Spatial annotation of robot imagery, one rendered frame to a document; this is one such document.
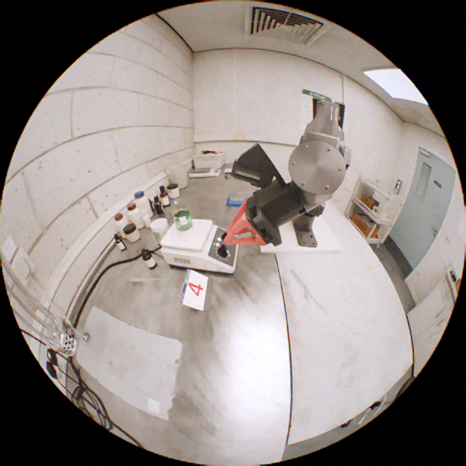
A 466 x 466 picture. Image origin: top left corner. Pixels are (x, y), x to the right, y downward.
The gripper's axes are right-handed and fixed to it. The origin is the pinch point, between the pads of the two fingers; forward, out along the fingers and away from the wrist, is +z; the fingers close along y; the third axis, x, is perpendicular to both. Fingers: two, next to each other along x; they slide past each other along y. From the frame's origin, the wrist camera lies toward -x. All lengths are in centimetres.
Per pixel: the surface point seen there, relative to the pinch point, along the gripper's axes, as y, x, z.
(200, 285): 5.7, 4.7, 12.7
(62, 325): 27.5, -16.6, 13.3
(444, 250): -9, 192, -213
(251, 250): -9.3, 13.6, 4.4
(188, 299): 10.3, 2.7, 12.8
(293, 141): -153, 20, -53
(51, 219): 12, -43, 34
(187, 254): 0.5, -1.8, 12.5
